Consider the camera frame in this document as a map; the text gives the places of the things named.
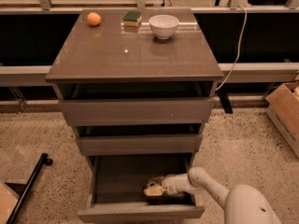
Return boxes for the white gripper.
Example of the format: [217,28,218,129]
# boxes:
[143,174,202,197]

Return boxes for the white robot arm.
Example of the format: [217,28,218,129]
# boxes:
[144,166,282,224]

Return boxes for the grey bottom drawer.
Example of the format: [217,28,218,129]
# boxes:
[78,154,204,223]

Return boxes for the grey drawer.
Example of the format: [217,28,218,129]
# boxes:
[56,81,215,126]
[78,154,204,223]
[76,124,203,156]

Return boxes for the grey middle drawer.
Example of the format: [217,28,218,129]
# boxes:
[76,124,203,156]

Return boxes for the grey top drawer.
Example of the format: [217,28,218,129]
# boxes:
[56,81,215,126]

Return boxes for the grey drawer cabinet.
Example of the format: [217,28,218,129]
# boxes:
[45,7,224,224]

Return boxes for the black metal bar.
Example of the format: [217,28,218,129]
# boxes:
[6,153,53,224]

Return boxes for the cardboard box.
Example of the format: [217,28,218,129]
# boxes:
[266,82,299,157]

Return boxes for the white bowl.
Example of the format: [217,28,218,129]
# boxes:
[149,15,179,39]

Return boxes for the green yellow sponge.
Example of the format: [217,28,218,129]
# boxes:
[122,11,142,27]

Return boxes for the orange fruit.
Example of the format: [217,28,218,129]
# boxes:
[87,12,101,26]

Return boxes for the grey window rail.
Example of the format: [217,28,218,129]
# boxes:
[0,62,299,87]

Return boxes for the white cable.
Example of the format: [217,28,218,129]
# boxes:
[214,5,248,92]

